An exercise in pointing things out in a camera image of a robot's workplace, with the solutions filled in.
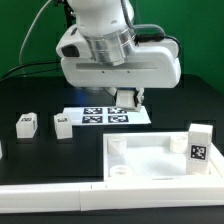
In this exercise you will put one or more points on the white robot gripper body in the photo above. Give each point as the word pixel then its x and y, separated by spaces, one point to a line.
pixel 151 65

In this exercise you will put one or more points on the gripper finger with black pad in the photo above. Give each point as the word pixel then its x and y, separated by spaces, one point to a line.
pixel 112 91
pixel 138 97

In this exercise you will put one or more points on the white square table top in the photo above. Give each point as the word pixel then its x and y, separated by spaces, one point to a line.
pixel 145 156

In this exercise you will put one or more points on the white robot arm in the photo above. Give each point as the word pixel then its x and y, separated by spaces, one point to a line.
pixel 106 49

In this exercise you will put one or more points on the white sheet with tags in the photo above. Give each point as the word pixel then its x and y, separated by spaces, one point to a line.
pixel 82 116

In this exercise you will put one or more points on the white block at left edge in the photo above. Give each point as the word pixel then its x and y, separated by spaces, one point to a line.
pixel 1 154

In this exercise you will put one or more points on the white front fence bar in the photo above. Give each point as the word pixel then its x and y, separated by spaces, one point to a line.
pixel 111 195

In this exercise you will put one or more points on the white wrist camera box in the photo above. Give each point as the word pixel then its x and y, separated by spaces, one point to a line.
pixel 70 43

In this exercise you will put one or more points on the black camera stand pole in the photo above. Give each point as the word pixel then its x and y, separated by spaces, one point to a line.
pixel 68 11

